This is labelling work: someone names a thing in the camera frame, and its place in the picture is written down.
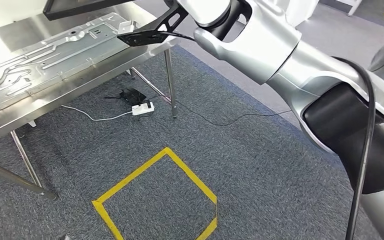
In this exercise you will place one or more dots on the long black plastic part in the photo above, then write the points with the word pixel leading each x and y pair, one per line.
pixel 79 8

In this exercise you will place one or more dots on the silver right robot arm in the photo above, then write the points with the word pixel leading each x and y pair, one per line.
pixel 278 43

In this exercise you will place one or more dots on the stainless steel workbench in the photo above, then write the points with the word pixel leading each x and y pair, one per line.
pixel 72 87

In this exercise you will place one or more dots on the white power strip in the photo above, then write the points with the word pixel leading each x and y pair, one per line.
pixel 142 108

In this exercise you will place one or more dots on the black power adapter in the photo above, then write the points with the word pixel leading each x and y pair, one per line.
pixel 132 96

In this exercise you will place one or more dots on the stamped silver metal plate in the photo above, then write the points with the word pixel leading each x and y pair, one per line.
pixel 62 53

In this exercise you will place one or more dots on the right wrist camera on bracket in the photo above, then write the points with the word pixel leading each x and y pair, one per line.
pixel 145 36

